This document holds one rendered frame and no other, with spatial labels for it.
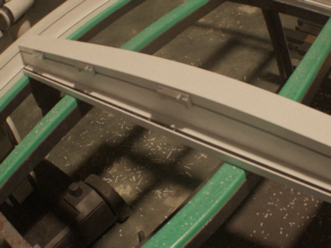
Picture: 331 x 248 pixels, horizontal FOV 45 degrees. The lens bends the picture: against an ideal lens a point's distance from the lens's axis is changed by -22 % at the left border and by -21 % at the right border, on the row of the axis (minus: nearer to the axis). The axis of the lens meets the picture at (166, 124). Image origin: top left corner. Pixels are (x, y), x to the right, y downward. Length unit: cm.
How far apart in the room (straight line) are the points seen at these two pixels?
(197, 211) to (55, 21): 64
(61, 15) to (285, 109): 66
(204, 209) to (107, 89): 27
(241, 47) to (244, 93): 186
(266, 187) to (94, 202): 83
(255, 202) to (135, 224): 91
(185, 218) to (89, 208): 108
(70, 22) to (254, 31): 162
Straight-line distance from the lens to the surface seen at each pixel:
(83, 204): 157
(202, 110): 56
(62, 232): 155
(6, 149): 139
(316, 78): 68
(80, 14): 106
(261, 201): 86
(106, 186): 161
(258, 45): 239
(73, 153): 214
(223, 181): 54
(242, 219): 84
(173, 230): 51
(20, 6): 109
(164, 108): 62
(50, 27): 101
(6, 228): 70
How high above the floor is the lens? 125
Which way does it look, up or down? 38 degrees down
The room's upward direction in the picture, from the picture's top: 22 degrees counter-clockwise
